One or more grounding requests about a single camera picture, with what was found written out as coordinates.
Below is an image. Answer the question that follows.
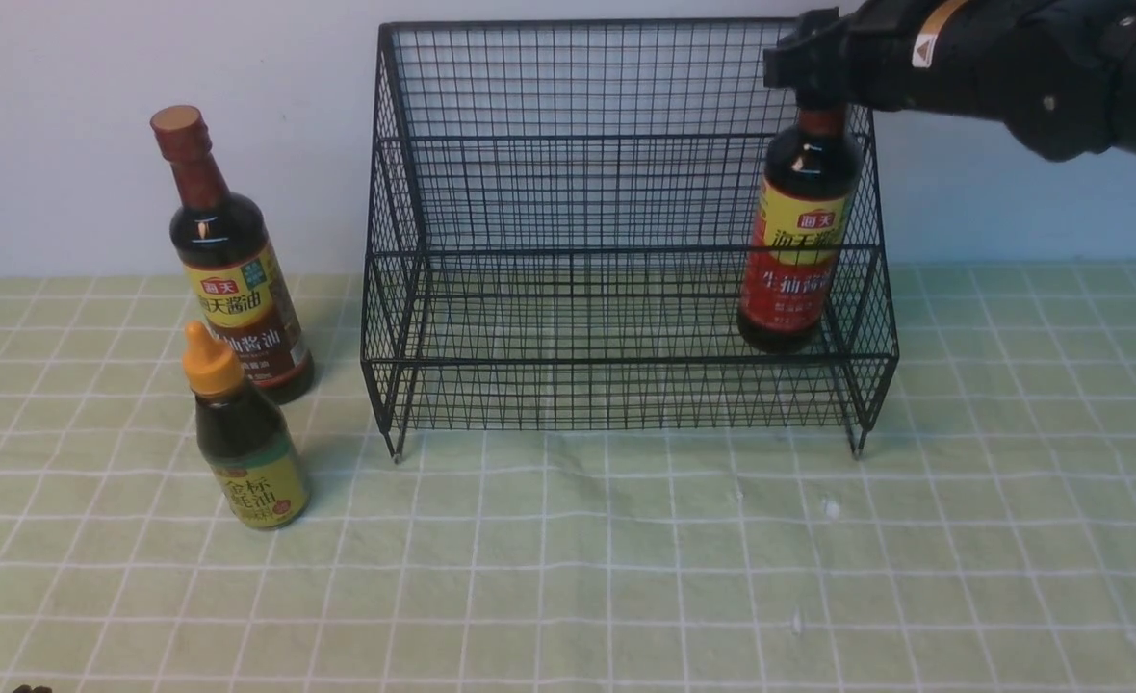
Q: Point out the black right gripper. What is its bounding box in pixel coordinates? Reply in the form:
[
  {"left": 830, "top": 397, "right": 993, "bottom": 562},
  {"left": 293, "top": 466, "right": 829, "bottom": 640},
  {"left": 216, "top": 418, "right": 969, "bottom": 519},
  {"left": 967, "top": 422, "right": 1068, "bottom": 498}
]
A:
[{"left": 762, "top": 1, "right": 925, "bottom": 112}]

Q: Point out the red label soy sauce bottle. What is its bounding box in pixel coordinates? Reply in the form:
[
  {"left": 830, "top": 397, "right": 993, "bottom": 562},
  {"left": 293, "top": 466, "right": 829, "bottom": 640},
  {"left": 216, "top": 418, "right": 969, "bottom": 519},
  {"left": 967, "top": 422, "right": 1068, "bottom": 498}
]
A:
[{"left": 736, "top": 105, "right": 862, "bottom": 354}]

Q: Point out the brown label soy sauce bottle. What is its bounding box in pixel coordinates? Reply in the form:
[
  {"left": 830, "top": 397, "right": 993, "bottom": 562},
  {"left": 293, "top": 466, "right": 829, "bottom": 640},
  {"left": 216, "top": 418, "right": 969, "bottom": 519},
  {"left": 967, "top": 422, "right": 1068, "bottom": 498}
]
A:
[{"left": 150, "top": 105, "right": 316, "bottom": 404}]

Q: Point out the small yellow cap sauce bottle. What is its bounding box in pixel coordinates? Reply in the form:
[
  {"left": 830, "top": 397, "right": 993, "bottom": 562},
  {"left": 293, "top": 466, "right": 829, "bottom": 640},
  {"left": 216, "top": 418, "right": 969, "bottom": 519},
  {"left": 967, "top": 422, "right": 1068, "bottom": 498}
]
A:
[{"left": 182, "top": 322, "right": 312, "bottom": 531}]

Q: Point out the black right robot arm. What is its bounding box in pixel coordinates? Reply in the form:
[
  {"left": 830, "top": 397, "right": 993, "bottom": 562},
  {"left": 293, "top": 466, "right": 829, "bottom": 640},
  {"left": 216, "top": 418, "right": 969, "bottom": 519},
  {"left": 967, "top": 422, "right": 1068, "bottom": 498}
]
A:
[{"left": 765, "top": 1, "right": 1136, "bottom": 162}]

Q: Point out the green checkered tablecloth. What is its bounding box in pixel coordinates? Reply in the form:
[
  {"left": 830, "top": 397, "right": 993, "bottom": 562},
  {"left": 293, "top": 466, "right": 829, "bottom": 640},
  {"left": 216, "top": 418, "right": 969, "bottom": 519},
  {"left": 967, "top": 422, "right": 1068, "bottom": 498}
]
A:
[{"left": 0, "top": 264, "right": 1136, "bottom": 692}]

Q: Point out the black wire mesh rack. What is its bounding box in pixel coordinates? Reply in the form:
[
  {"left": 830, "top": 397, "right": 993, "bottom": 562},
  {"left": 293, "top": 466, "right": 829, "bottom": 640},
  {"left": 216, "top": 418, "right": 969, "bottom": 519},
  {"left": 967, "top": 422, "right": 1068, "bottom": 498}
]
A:
[{"left": 361, "top": 17, "right": 899, "bottom": 460}]

